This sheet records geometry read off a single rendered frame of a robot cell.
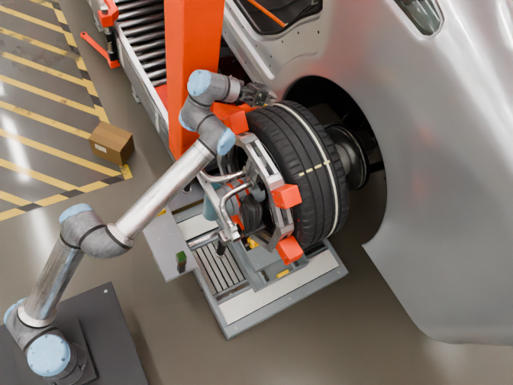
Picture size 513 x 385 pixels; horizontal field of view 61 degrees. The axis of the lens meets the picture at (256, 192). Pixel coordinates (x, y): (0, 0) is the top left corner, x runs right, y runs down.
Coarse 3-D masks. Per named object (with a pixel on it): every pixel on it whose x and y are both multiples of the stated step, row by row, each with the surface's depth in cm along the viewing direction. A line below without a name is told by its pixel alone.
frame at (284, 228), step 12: (240, 144) 177; (252, 144) 175; (228, 156) 209; (252, 156) 171; (264, 156) 172; (228, 168) 215; (264, 168) 169; (228, 180) 214; (264, 180) 169; (276, 180) 168; (240, 216) 214; (276, 216) 172; (288, 216) 174; (276, 228) 176; (288, 228) 175; (264, 240) 199; (276, 240) 182
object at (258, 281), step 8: (232, 248) 257; (240, 248) 256; (240, 256) 254; (304, 256) 259; (240, 264) 254; (248, 264) 252; (280, 264) 256; (288, 264) 256; (296, 264) 253; (304, 264) 255; (248, 272) 250; (264, 272) 248; (272, 272) 253; (280, 272) 253; (288, 272) 251; (248, 280) 252; (256, 280) 249; (264, 280) 247; (272, 280) 248; (256, 288) 244
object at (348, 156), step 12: (336, 132) 204; (348, 132) 199; (336, 144) 208; (348, 144) 199; (348, 156) 203; (360, 156) 198; (348, 168) 205; (360, 168) 198; (348, 180) 210; (360, 180) 201
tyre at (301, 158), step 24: (264, 120) 176; (288, 120) 176; (312, 120) 177; (288, 144) 169; (312, 144) 172; (288, 168) 167; (312, 168) 170; (336, 168) 173; (312, 192) 170; (312, 216) 173; (312, 240) 186
